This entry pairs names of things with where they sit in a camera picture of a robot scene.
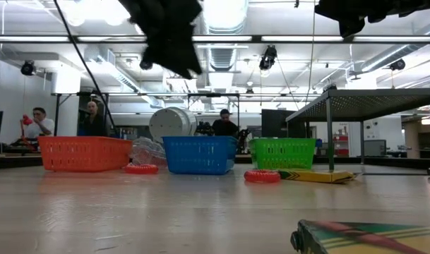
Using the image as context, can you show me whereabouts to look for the grey perforated metal shelf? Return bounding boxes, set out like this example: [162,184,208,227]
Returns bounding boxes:
[285,87,430,176]

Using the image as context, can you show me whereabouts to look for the orange plastic basket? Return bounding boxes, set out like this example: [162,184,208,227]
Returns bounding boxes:
[37,135,133,173]

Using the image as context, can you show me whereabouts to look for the large black monitor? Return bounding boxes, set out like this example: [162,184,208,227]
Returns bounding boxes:
[261,109,288,138]

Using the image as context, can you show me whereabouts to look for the clear plastic bag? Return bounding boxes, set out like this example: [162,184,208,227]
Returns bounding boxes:
[130,137,167,167]

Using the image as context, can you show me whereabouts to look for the red white storage shelf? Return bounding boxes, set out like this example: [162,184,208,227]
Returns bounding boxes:
[333,123,351,157]

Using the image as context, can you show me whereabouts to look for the red desk lamp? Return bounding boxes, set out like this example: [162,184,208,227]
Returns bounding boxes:
[20,114,35,142]

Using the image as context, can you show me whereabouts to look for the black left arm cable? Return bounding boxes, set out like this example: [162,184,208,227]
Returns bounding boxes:
[53,0,117,137]

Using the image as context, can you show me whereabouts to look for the black aluminium rig frame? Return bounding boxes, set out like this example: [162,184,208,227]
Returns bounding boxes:
[0,34,430,169]

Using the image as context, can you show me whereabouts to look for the white cylindrical appliance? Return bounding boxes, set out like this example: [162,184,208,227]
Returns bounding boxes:
[149,107,198,144]

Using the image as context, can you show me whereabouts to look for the grey cabinet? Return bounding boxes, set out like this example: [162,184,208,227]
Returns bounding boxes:
[363,139,388,157]

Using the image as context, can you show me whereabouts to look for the orange coil wristband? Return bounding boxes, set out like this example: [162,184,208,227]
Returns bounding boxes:
[244,169,282,185]
[125,163,160,175]

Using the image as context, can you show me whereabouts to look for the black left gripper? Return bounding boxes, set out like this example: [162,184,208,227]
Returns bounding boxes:
[117,0,203,80]

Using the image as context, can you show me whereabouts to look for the green plastic basket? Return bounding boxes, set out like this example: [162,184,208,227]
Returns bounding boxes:
[249,138,317,171]

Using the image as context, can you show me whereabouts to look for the blue plastic basket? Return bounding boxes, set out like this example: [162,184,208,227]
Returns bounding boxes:
[162,135,239,176]

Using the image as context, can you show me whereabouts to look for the black background workstation frame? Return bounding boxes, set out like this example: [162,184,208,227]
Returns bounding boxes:
[52,92,328,138]

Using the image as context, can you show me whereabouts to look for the wooden cabinet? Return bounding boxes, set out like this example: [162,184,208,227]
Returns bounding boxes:
[402,114,430,159]

